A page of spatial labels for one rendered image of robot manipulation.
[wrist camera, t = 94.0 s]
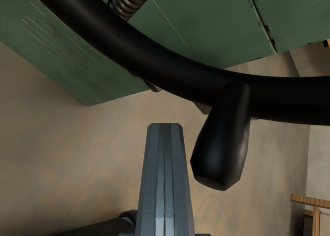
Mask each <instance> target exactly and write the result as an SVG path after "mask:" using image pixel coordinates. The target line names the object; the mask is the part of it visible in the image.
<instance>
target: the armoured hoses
mask: <svg viewBox="0 0 330 236"><path fill-rule="evenodd" d="M145 2H146V0H108V2H107V3H106V4H107V5H108V6H109V7H110V8H111V9H112V10H113V11H115V12H116V13H117V14H118V15H119V16H120V17H122V18H123V19H124V20H125V21H126V22H127V21H129V19H130V18H131V17H132V16H133V15H134V14H135V13H136V12H137V11H138V9H140V8H141V6H142V5H144V3H145ZM128 72H129V71H128ZM129 73H130V74H131V76H134V77H137V76H136V75H134V74H133V73H131V72H129ZM142 80H143V79H142ZM143 81H144V82H145V83H146V84H147V86H148V87H149V88H150V89H151V90H152V91H153V92H160V91H161V90H162V89H161V88H159V87H157V86H155V85H153V84H151V83H149V82H147V81H145V80H143Z"/></svg>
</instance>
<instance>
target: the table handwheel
mask: <svg viewBox="0 0 330 236"><path fill-rule="evenodd" d="M40 1H41V2H42V3H43V4H44V5H45V6H46V7H47V8H48V9H49V10H50V11H51V12H53V13H54V14H55V15H56V16H57V17H58V18H59V19H60V20H61V21H62V22H64V23H65V24H66V25H67V26H68V27H69V28H70V29H72V30H73V31H74V32H75V33H76V34H78V35H79V36H80V37H81V38H82V39H84V40H85V41H86V42H88V43H89V44H90V45H91V46H93V47H94V48H95V49H97V50H98V51H99V52H101V53H102V54H103V55H105V56H106V57H108V58H109V59H111V60H112V61H114V62H115V63H117V64H118V65H120V66H121V67H123V68H125V69H126V70H128V71H129V72H131V73H133V74H134V75H136V76H138V77H140V78H141V79H143V80H145V81H147V82H149V83H151V84H153V85H155V86H157V87H159V88H161V89H163V90H165V91H167V92H170V93H172V94H174V95H177V96H179V97H182V98H183V99H186V100H189V101H192V102H194V103H197V104H200V105H203V106H207V107H210V108H212V107H213V105H214V104H215V102H216V101H217V99H218V97H219V96H220V94H221V92H222V90H223V87H224V86H225V84H227V83H228V82H232V81H239V82H243V83H246V84H247V85H249V86H250V87H251V89H252V100H251V118H258V119H264V120H271V121H278V122H287V123H296V124H308V125H324V126H330V76H317V77H275V76H261V75H252V74H245V73H239V72H234V71H229V70H224V69H220V68H216V67H213V66H209V65H206V64H203V63H200V62H197V61H195V60H192V59H189V58H187V57H185V56H182V55H180V54H178V53H176V52H174V51H172V50H170V49H168V48H166V47H164V46H162V45H160V44H159V43H157V42H155V41H154V40H152V39H150V38H149V37H147V36H146V35H144V34H143V33H141V32H140V31H138V30H137V29H136V28H134V27H133V26H132V25H130V24H129V23H128V22H126V21H125V20H124V19H123V18H122V17H120V16H119V15H118V14H117V13H116V12H115V11H113V10H112V9H111V8H110V7H109V6H108V5H107V4H106V3H105V2H104V1H103V0H40Z"/></svg>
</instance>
